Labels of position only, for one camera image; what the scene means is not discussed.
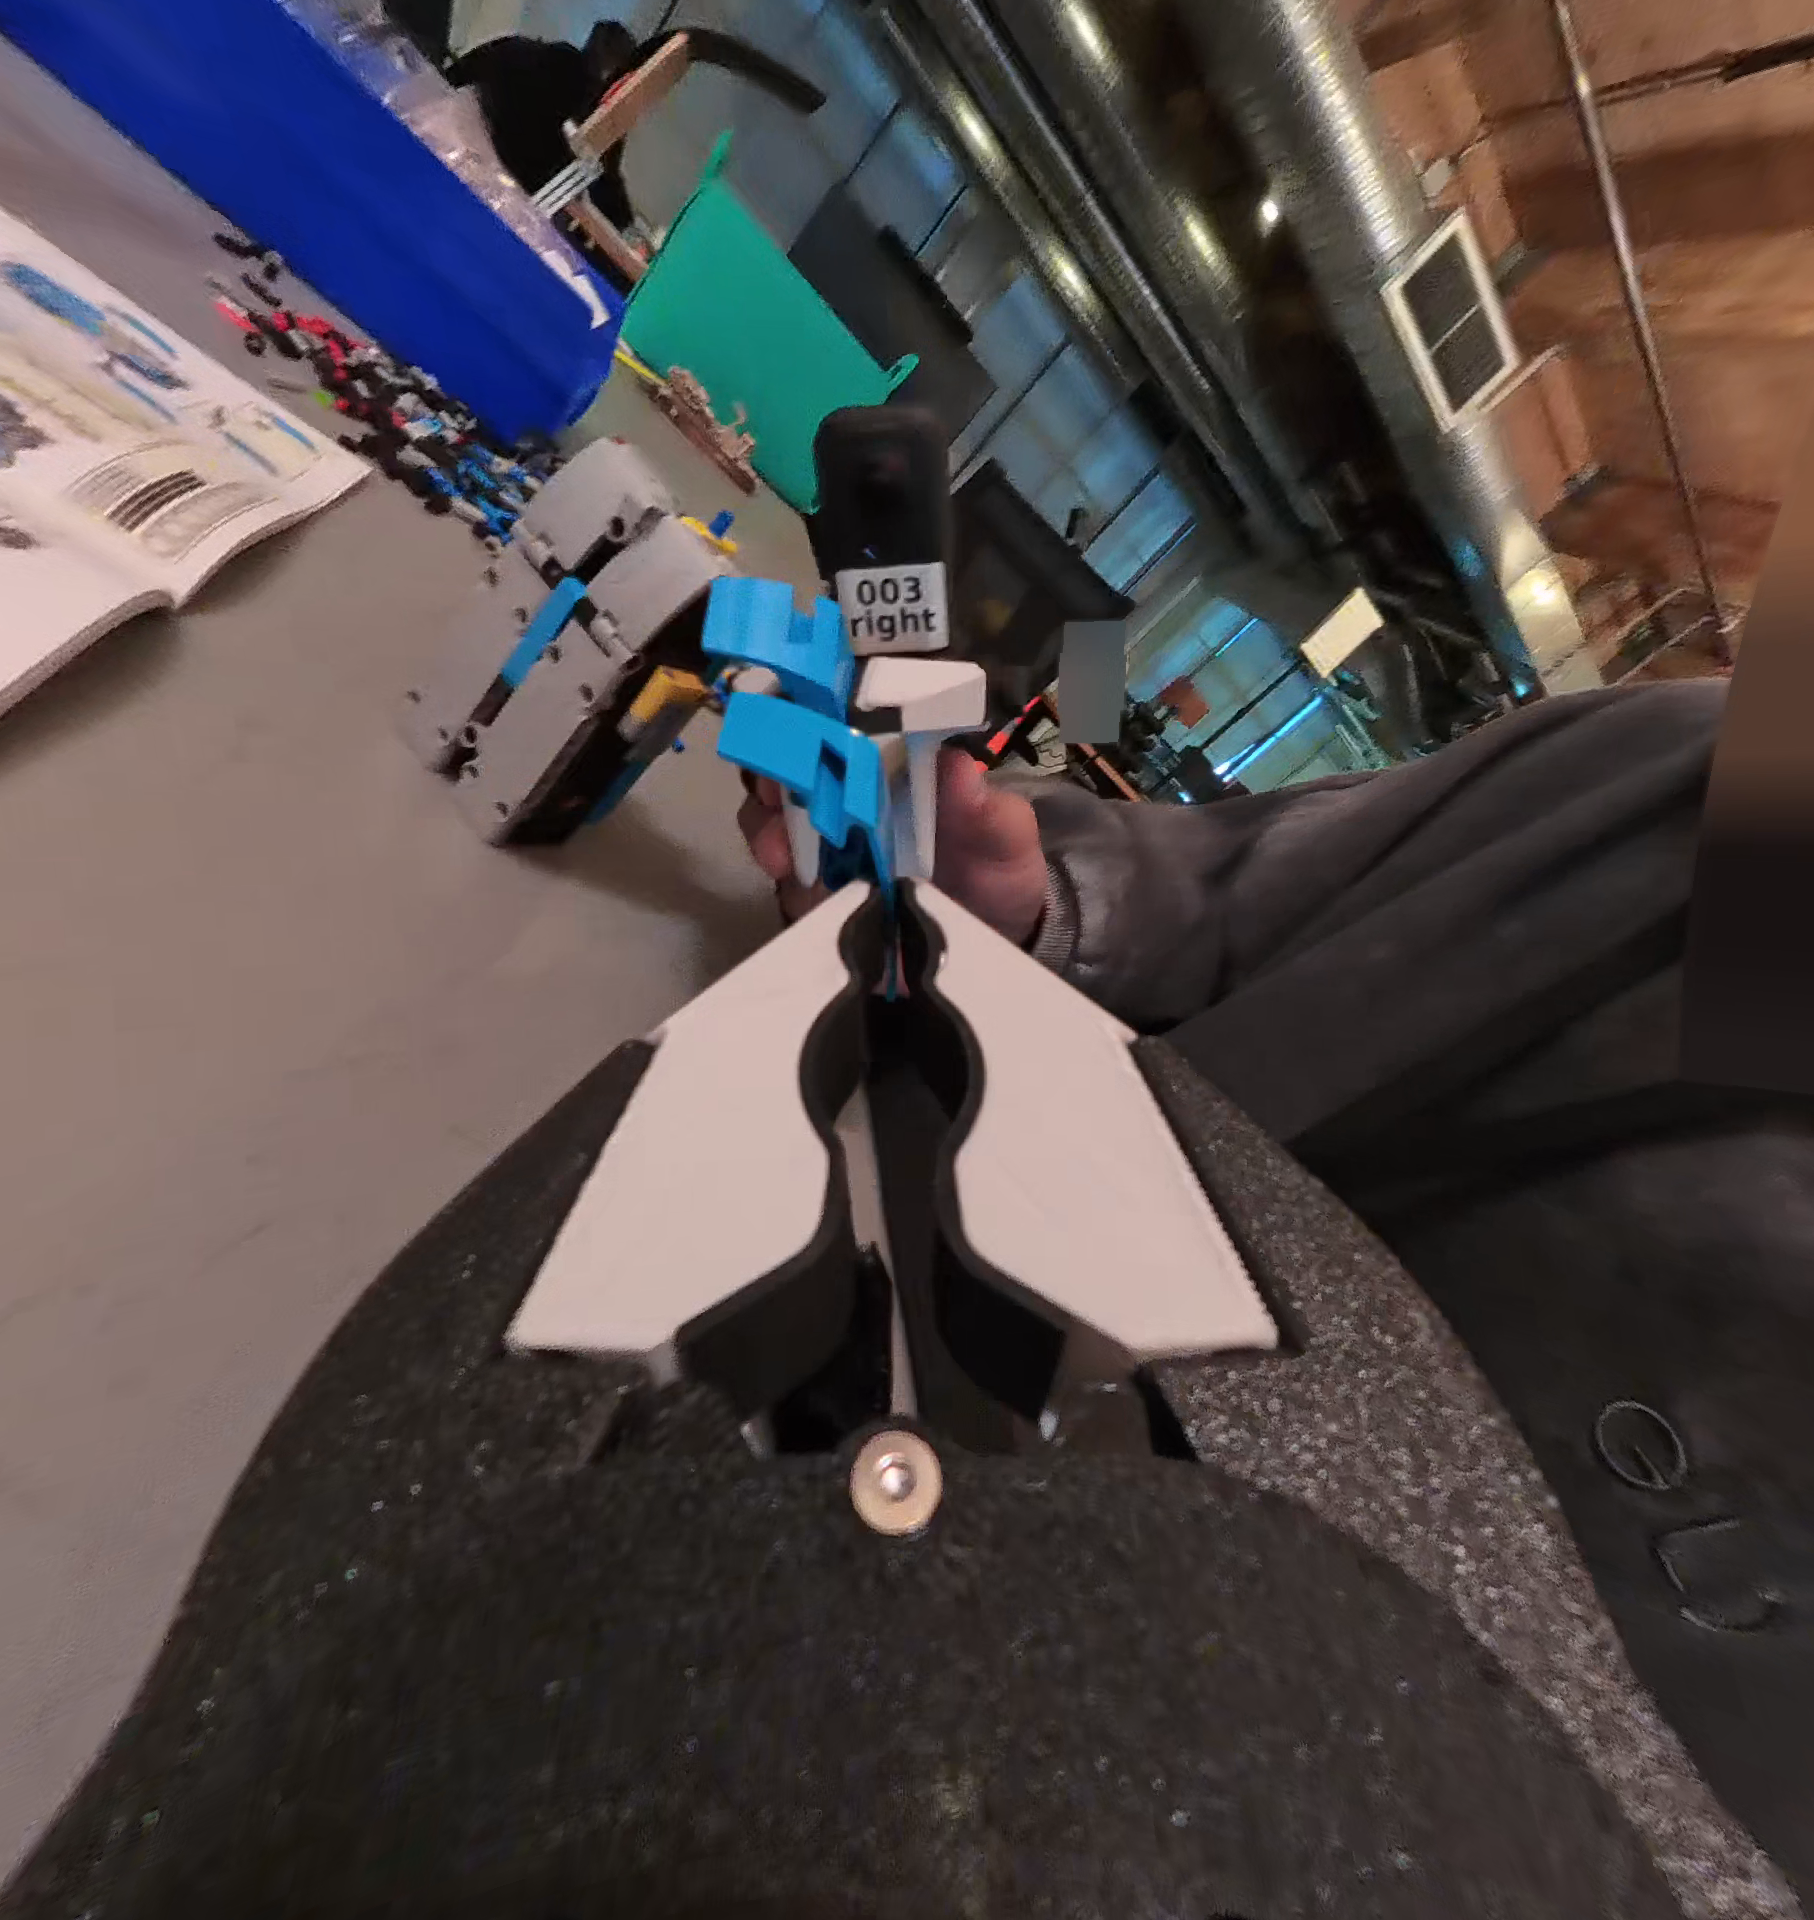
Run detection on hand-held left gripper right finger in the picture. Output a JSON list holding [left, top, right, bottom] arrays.
[[904, 884, 1281, 1454]]

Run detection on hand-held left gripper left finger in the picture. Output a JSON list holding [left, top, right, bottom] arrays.
[[506, 879, 898, 1428]]

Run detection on blue curved panel piece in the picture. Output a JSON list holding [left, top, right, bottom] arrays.
[[718, 697, 913, 1002], [702, 577, 861, 720]]

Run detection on person's right hand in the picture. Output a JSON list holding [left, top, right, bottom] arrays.
[[741, 750, 1052, 951]]

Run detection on black monitor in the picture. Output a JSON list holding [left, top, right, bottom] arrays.
[[953, 455, 1137, 709]]

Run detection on wooden puzzle model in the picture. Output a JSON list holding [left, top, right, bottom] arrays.
[[645, 365, 764, 494]]

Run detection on green plastic board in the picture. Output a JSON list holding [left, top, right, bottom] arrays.
[[617, 133, 921, 518]]

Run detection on grey blue toy robot build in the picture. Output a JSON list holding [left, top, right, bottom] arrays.
[[405, 439, 746, 848]]

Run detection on bundle of metal pipes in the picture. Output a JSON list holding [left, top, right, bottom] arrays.
[[905, 0, 1298, 557]]

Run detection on white sign board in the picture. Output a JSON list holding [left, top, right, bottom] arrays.
[[1298, 587, 1390, 680]]

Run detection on plywood stand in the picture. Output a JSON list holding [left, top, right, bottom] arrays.
[[540, 35, 695, 213]]

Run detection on scattered black red pins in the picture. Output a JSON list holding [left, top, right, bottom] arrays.
[[209, 227, 474, 482]]

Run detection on white vent grille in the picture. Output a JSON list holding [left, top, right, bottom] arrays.
[[1381, 210, 1526, 434]]

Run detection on empty clear plastic bags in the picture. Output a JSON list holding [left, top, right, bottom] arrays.
[[375, 30, 617, 325]]

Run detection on blue storage bin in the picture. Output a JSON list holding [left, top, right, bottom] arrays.
[[0, 0, 630, 448]]

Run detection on instruction booklet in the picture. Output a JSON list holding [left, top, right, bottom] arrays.
[[0, 187, 372, 759]]

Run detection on thin black ceiling rod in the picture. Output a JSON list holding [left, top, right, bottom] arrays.
[[1554, 0, 1749, 639]]

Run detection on silver ventilation duct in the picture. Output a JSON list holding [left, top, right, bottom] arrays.
[[1192, 0, 1543, 699]]

